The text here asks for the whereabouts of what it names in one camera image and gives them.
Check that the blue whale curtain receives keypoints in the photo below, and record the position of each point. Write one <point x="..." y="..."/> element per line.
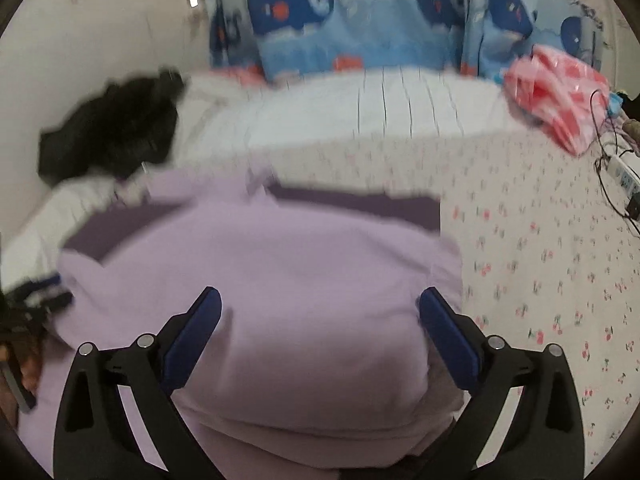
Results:
<point x="479" y="38"/>

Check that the floral bed sheet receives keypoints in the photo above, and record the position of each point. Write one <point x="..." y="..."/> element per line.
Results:
<point x="546" y="256"/>

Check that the pink checked plastic bag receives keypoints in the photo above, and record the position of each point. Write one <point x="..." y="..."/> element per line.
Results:
<point x="568" y="96"/>

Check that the white striped quilt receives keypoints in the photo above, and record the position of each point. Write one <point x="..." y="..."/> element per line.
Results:
<point x="226" y="114"/>

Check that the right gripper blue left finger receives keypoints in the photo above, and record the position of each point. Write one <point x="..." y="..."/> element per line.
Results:
<point x="93" y="438"/>

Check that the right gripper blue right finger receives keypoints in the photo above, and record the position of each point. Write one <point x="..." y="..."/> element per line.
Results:
<point x="545" y="439"/>

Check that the person left hand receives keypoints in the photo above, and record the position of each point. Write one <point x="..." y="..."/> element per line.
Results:
<point x="24" y="358"/>

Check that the black garment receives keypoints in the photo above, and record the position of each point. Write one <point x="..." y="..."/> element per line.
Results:
<point x="131" y="123"/>

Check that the lilac purple jacket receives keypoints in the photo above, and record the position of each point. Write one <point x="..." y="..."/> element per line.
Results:
<point x="319" y="362"/>

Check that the white power strip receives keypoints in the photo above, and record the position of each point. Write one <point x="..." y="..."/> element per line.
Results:
<point x="622" y="166"/>

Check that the white pillow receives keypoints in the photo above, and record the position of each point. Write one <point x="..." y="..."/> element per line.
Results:
<point x="33" y="252"/>

